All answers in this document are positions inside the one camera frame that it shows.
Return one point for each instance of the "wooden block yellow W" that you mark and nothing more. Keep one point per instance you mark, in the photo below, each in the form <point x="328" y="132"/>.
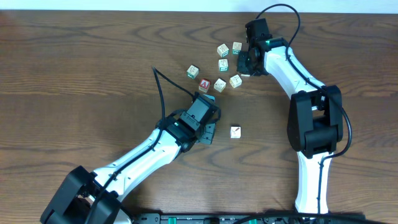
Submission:
<point x="219" y="85"/>

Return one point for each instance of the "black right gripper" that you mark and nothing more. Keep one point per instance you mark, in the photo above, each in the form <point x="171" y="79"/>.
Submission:
<point x="242" y="67"/>

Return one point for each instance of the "wooden block green 4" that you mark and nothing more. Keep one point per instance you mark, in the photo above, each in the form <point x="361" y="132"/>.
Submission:
<point x="222" y="50"/>

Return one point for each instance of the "wooden block green J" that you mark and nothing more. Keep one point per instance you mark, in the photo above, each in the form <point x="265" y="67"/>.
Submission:
<point x="235" y="81"/>

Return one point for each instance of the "wooden block green Z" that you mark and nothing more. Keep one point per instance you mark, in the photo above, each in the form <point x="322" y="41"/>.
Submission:
<point x="237" y="46"/>

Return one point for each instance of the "wooden block red A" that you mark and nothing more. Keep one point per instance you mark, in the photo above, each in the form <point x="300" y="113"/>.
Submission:
<point x="204" y="85"/>

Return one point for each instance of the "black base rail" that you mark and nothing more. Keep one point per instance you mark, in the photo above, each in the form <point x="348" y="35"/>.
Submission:
<point x="273" y="217"/>

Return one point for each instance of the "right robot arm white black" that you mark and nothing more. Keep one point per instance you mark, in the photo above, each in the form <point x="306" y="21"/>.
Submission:
<point x="315" y="122"/>

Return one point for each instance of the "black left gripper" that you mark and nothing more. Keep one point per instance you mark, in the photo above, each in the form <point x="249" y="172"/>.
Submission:
<point x="209" y="134"/>

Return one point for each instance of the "wooden block umbrella seven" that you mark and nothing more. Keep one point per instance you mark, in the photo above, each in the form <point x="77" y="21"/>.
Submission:
<point x="192" y="71"/>

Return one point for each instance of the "wooden block blue X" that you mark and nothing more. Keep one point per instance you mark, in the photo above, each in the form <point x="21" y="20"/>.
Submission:
<point x="235" y="132"/>

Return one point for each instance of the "wooden block green L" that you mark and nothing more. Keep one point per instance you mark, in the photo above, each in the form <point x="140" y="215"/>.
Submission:
<point x="223" y="65"/>

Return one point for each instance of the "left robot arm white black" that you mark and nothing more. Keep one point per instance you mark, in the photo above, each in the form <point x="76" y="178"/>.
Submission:
<point x="96" y="197"/>

